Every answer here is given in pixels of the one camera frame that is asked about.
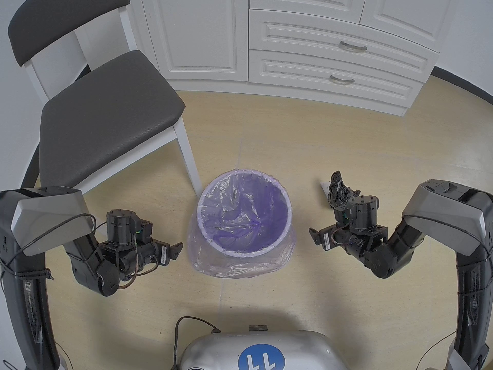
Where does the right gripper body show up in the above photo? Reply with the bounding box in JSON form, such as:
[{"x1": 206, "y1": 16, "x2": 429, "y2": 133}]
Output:
[{"x1": 318, "y1": 224, "x2": 365, "y2": 254}]

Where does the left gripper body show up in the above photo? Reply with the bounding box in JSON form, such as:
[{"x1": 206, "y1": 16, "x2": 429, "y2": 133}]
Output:
[{"x1": 136, "y1": 240, "x2": 173, "y2": 271}]

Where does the black plastic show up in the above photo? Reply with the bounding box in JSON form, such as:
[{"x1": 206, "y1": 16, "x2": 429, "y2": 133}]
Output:
[{"x1": 321, "y1": 171, "x2": 363, "y2": 210}]

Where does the purple plastic bag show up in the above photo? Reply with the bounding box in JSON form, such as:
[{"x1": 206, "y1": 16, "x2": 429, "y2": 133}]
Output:
[{"x1": 187, "y1": 169, "x2": 296, "y2": 280}]

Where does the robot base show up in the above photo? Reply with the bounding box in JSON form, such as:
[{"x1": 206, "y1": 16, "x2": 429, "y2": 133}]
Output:
[{"x1": 180, "y1": 324, "x2": 347, "y2": 370}]

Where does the white trash bin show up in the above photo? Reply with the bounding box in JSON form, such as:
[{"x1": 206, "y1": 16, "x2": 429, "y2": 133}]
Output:
[{"x1": 197, "y1": 170, "x2": 292, "y2": 259}]

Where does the grey and white chair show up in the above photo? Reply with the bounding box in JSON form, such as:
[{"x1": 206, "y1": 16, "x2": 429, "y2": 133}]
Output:
[{"x1": 8, "y1": 0, "x2": 203, "y2": 199}]

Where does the white wardrobe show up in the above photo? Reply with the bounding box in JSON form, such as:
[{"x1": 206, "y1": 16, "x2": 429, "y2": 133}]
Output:
[{"x1": 126, "y1": 0, "x2": 460, "y2": 118}]

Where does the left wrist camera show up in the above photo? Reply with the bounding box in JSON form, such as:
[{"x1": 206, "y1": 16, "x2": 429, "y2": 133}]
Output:
[{"x1": 134, "y1": 219, "x2": 155, "y2": 246}]

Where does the black cable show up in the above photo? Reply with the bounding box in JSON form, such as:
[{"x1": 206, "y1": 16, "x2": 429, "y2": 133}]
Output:
[{"x1": 173, "y1": 316, "x2": 222, "y2": 370}]

